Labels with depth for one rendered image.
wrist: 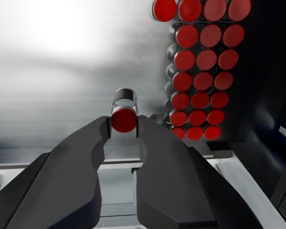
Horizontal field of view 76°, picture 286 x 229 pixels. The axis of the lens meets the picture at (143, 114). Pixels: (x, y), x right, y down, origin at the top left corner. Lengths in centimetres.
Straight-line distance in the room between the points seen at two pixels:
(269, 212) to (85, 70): 27
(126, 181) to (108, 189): 18
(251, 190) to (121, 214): 93
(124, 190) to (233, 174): 149
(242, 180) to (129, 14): 26
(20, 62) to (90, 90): 9
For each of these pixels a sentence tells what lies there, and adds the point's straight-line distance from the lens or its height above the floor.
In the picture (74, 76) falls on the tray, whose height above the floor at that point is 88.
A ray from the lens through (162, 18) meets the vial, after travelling 19.
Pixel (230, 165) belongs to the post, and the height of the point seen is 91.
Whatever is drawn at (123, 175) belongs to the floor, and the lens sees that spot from 163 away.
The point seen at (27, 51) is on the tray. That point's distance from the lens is 26.
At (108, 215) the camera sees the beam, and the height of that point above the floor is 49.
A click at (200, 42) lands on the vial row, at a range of 20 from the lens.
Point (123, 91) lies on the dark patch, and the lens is 16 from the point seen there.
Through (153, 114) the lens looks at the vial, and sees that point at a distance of 25.
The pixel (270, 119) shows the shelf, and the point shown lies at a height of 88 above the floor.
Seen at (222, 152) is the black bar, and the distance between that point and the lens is 31.
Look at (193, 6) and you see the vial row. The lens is 19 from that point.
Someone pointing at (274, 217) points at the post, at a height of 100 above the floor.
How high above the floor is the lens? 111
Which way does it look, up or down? 61 degrees down
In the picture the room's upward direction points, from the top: 173 degrees clockwise
